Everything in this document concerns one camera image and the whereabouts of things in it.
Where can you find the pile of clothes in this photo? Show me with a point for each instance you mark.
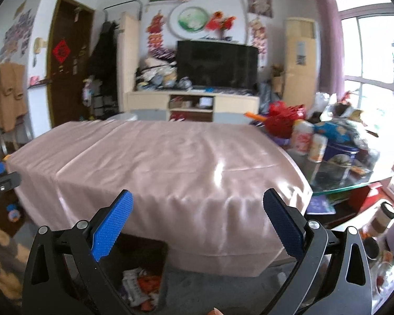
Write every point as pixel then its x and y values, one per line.
pixel 157 75

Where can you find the wall poster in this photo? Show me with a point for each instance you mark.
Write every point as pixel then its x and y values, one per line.
pixel 259 1

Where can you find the pink satin blanket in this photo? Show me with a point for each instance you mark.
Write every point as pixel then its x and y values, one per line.
pixel 151 170

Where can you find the white red package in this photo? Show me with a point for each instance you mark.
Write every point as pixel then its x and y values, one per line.
pixel 301 137

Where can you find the blue book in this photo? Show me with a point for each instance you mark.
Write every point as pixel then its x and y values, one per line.
pixel 320 205

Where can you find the brown wooden door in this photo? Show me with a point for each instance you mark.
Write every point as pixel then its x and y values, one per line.
pixel 69 85

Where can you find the black television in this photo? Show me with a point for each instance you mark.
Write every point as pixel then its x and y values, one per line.
pixel 216 64

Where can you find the cream standing air conditioner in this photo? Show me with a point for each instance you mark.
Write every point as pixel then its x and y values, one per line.
pixel 302 72

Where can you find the beige coat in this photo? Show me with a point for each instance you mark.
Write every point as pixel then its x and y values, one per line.
pixel 10 98

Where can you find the white plastic bag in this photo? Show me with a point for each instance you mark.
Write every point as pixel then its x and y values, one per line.
pixel 325 101

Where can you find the orange toy stick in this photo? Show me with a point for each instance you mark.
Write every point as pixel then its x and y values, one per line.
pixel 254 116

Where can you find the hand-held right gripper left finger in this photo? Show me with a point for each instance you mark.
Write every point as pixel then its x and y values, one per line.
pixel 113 226

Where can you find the paper cup with dark lid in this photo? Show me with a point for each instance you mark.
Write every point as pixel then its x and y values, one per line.
pixel 384 220

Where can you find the cream television cabinet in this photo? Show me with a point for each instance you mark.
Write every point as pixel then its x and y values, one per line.
pixel 144 101

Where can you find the cream upright panel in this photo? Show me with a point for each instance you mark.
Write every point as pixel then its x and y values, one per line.
pixel 128 62

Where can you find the purple curtain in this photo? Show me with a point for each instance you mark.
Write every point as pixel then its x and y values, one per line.
pixel 330 39

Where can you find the red flower decoration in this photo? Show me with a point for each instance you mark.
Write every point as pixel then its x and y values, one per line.
pixel 220 22

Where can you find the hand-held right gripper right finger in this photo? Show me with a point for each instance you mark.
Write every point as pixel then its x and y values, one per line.
pixel 284 226

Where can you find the person's right hand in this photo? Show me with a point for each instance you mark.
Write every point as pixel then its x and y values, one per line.
pixel 215 312

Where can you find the round wall plate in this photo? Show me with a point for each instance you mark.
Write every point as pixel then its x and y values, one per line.
pixel 191 20

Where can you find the red woven basket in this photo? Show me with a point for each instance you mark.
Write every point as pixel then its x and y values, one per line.
pixel 284 121

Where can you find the red diamond door decoration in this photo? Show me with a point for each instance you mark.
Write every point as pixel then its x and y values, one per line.
pixel 61 51

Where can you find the glass side table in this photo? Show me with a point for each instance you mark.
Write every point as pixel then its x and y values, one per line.
pixel 328 183

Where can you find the red hanging wall decoration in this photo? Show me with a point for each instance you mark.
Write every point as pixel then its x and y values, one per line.
pixel 156 32

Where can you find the small floor toy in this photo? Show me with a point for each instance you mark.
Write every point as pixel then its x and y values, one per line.
pixel 13 213

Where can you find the blue round tin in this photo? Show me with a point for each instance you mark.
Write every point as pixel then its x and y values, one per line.
pixel 338 154

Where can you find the black hanging coat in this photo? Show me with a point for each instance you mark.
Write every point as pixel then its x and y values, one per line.
pixel 103 65

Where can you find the wall photo collage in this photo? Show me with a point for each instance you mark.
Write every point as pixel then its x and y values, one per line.
pixel 18 34

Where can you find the dark trash bin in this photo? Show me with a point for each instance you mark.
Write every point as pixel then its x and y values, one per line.
pixel 161 259

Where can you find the wall intercom phone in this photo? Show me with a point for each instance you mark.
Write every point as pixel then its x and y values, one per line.
pixel 38 46

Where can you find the white red snack wrapper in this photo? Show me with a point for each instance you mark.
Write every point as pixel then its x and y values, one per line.
pixel 134 285

